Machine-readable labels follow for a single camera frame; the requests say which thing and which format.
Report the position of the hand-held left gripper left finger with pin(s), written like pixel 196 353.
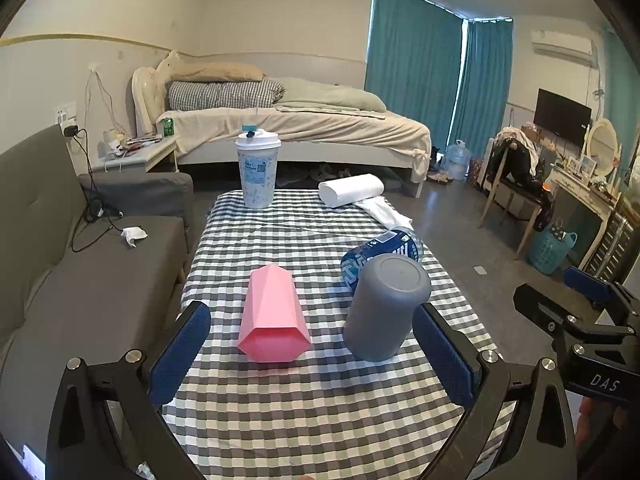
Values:
pixel 180 355

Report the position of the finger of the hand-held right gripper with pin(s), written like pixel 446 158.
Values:
pixel 587 284
pixel 542 307

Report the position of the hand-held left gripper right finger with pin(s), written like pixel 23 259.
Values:
pixel 445 360

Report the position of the pink faceted cup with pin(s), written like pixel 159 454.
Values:
pixel 270 310

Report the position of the grey cup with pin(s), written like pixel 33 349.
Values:
pixel 385 310

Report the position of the person's right hand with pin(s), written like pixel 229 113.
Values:
pixel 588 425

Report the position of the teal laundry basket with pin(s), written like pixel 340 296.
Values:
pixel 550 252

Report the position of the white dresser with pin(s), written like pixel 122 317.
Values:
pixel 585 210

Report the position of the wooden chair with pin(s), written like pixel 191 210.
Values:
pixel 520 195

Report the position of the grey sofa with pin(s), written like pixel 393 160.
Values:
pixel 75 285

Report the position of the crumpled white tissue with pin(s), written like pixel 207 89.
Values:
pixel 134 236

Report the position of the blue label water bottle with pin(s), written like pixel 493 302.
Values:
pixel 380 250

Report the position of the round white mirror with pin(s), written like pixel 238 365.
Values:
pixel 602 145

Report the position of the clothes pile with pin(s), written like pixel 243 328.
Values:
pixel 520 152

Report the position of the white cloth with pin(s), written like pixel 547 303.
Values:
pixel 385 212

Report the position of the large water jug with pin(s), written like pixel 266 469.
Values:
pixel 457 161

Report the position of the checked tablecloth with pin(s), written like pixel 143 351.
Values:
pixel 310 240

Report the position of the black television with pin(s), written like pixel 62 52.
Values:
pixel 560 110

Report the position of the white paper towel roll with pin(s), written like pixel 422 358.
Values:
pixel 350 190

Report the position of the white tumbler with straw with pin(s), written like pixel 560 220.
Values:
pixel 257 175

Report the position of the white bedside table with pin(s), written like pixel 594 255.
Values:
pixel 150 152

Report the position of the narrow teal curtain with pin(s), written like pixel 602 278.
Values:
pixel 482 85

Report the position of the green can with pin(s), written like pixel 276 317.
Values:
pixel 168 127

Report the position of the white air conditioner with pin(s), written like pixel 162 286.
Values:
pixel 562 46

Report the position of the bed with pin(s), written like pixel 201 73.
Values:
pixel 310 130

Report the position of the checked quilt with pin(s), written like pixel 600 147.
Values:
pixel 225 94

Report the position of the wide teal curtain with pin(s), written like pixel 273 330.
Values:
pixel 412 65

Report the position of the pale green blanket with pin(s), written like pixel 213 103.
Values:
pixel 340 96

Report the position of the beige pillow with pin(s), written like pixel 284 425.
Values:
pixel 215 70

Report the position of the white wall socket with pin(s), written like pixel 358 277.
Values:
pixel 66 112

